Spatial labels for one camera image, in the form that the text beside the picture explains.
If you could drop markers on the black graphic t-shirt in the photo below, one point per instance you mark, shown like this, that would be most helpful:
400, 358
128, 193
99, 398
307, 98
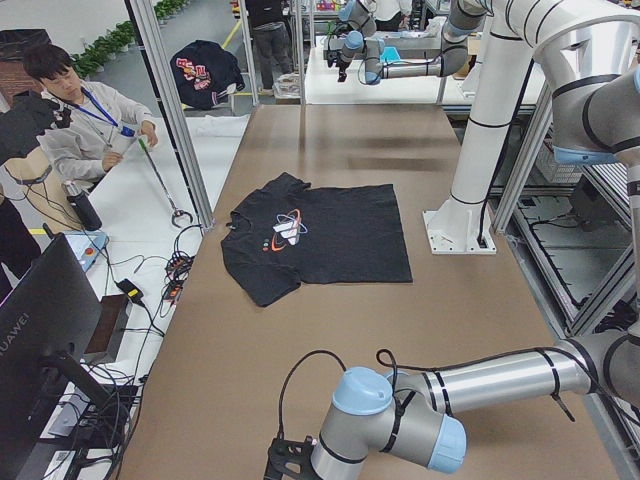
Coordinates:
288, 233

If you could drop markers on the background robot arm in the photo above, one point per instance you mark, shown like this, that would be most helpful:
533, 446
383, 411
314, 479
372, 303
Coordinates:
359, 15

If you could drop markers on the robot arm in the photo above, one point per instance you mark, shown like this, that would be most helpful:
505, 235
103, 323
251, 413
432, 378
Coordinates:
583, 47
410, 412

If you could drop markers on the black jacket with patches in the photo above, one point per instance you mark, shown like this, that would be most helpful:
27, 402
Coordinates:
205, 74

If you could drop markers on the grey orange usb hub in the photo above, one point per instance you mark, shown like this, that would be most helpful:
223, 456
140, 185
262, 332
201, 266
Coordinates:
178, 264
172, 291

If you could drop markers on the black mini PC box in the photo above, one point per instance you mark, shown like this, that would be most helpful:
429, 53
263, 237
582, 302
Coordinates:
108, 335

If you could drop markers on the black power adapter brick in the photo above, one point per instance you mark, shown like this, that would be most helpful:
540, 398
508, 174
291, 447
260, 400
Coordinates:
131, 290

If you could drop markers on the seated man in grey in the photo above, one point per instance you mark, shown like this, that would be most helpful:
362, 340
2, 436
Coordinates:
84, 150

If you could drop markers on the black computer monitor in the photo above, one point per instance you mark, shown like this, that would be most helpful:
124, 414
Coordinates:
47, 322

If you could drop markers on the teach pendant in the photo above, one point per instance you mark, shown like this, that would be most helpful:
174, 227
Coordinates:
87, 246

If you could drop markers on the black water bottle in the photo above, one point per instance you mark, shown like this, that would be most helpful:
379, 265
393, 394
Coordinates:
79, 201

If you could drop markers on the aluminium frame post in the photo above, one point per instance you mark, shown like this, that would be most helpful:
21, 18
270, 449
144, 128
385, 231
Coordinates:
148, 37

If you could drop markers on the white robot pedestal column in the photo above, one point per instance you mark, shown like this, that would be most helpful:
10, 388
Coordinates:
461, 225

